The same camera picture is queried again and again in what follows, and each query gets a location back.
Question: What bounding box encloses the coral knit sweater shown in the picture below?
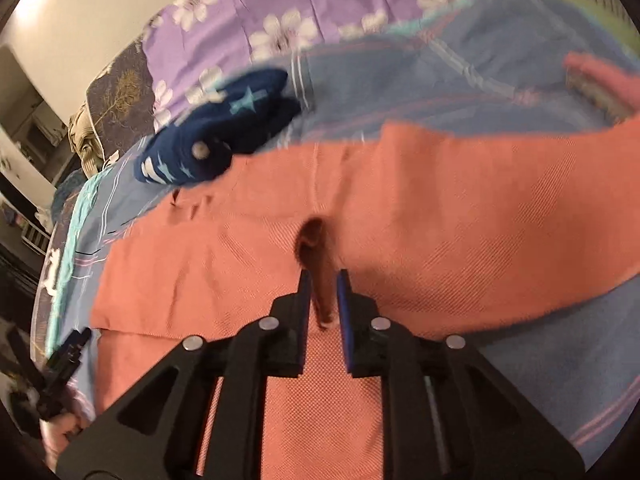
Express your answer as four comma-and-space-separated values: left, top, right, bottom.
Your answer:
91, 121, 639, 479

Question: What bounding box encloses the green mattress pad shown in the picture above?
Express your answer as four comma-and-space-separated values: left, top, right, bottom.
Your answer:
563, 0, 639, 55

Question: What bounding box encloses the folded pink clothes stack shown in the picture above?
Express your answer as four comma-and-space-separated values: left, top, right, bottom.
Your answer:
564, 52, 639, 122

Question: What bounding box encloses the purple floral pillow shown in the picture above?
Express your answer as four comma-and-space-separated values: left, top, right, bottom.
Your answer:
142, 0, 460, 129

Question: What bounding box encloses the white gloved left hand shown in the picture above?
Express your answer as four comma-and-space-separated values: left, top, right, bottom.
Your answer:
40, 413, 90, 469

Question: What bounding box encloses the dark floral pillow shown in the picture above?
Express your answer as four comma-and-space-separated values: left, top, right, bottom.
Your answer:
86, 38, 155, 159

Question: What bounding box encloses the navy star fleece garment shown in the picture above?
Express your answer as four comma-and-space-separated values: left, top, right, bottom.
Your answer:
134, 67, 302, 186

